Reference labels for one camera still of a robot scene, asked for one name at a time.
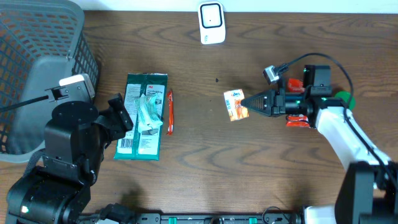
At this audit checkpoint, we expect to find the red snack packet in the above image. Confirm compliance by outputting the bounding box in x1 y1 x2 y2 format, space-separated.
286 78 310 128

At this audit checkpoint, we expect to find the orange Kleenex tissue pack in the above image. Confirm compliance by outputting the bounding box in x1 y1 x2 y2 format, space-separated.
224 89 249 121

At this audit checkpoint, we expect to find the mint green wipe packet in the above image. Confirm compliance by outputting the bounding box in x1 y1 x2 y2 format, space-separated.
134 94 163 133

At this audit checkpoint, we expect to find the green 3M glove package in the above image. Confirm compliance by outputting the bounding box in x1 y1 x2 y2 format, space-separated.
114 73 168 161

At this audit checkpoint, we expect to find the green-lid white jar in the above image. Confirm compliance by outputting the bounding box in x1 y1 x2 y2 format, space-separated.
335 91 356 110

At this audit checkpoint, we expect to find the red coffee stick sachet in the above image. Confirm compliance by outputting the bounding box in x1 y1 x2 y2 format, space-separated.
167 90 174 136

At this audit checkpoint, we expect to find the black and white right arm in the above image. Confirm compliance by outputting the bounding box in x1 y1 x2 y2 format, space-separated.
241 65 397 223

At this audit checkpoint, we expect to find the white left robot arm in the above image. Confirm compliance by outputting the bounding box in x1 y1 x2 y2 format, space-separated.
6 93 133 223

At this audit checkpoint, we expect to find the grey plastic mesh basket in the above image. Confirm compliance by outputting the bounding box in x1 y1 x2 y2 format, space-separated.
1 1 100 163

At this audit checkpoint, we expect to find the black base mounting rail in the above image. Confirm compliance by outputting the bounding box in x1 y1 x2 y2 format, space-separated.
80 212 302 224

